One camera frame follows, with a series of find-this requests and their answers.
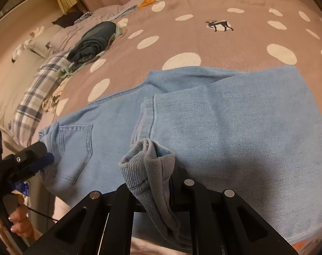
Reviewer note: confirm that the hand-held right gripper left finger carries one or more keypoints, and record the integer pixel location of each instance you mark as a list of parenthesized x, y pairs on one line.
[(123, 204)]

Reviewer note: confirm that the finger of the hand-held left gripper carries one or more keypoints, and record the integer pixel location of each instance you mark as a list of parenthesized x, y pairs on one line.
[(19, 177), (31, 155)]

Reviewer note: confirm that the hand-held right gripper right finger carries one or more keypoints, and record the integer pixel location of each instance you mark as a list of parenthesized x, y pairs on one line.
[(189, 204)]

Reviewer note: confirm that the light blue denim pants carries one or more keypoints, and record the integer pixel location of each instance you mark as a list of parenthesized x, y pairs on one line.
[(216, 127)]

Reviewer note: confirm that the person's left hand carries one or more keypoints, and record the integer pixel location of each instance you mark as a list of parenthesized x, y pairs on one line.
[(21, 219)]

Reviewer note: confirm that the plaid pillow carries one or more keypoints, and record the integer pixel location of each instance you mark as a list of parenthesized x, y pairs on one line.
[(36, 98)]

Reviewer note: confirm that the cream printed cloth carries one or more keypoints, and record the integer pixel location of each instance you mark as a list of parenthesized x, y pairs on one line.
[(53, 99)]

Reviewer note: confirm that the beige bed headboard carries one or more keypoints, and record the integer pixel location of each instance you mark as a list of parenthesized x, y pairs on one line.
[(12, 85)]

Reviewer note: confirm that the folded dark grey clothes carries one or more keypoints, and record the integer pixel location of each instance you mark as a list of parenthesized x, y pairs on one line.
[(70, 69)]

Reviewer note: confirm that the small white plush toy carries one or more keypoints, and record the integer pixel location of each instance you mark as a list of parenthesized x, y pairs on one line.
[(28, 41)]

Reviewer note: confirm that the grey pillow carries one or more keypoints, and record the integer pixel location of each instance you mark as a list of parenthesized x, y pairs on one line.
[(42, 41)]

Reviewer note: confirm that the folded dark denim jeans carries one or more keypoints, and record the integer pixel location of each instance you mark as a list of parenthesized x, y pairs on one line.
[(93, 41)]

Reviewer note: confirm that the black cloth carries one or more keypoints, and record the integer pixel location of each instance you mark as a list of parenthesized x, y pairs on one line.
[(68, 19)]

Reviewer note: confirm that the lilac duvet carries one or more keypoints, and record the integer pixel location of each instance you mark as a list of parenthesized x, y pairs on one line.
[(97, 18)]

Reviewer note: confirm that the brown polka dot blanket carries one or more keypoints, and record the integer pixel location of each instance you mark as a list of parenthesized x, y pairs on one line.
[(203, 32)]

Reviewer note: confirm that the folded pale blue cloth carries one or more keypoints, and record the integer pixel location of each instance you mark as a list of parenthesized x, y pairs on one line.
[(127, 10)]

